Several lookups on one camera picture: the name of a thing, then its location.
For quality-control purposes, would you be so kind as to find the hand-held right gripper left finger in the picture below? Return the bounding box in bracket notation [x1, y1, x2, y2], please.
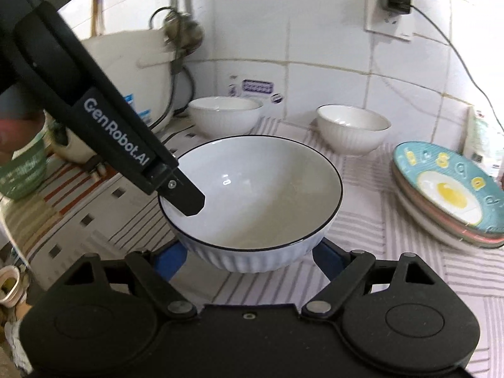
[63, 240, 198, 321]

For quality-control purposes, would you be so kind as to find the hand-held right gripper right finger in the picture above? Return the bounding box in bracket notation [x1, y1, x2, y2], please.
[301, 240, 438, 321]

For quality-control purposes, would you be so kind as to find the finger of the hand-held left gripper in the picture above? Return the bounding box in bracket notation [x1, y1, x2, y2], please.
[157, 167, 206, 217]

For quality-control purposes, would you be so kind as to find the white ribbed bowl black rim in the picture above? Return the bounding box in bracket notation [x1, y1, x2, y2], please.
[317, 104, 391, 156]
[188, 96, 264, 136]
[157, 136, 343, 273]

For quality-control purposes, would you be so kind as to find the blue fried egg print plate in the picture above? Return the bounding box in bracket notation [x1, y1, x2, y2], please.
[392, 141, 504, 237]

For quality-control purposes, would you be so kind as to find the person's left hand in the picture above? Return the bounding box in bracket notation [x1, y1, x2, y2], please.
[0, 118, 43, 153]

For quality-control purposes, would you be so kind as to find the white rice cooker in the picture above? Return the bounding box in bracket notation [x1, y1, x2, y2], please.
[47, 31, 192, 164]

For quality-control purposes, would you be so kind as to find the red striped cloth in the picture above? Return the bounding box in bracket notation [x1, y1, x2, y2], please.
[0, 153, 130, 253]

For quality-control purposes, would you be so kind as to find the white striped tablecloth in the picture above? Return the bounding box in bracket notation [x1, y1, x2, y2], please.
[94, 116, 504, 378]

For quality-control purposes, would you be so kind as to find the green plastic strainer basket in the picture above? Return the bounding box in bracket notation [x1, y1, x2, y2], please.
[0, 124, 50, 201]

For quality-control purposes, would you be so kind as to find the white mug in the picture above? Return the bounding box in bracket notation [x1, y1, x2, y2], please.
[0, 266, 20, 304]

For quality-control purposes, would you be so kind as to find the white powder bag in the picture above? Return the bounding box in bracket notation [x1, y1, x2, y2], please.
[468, 106, 504, 178]

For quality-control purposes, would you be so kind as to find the black rice cooker cable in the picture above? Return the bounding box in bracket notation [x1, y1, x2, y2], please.
[169, 61, 197, 116]

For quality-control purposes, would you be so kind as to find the wall sticker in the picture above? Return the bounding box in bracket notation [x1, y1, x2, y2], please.
[227, 76, 285, 105]

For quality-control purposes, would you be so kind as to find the white wall socket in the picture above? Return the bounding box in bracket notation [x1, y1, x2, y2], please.
[364, 0, 416, 43]

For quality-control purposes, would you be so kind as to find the black adapter cable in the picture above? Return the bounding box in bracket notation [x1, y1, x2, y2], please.
[409, 6, 504, 127]

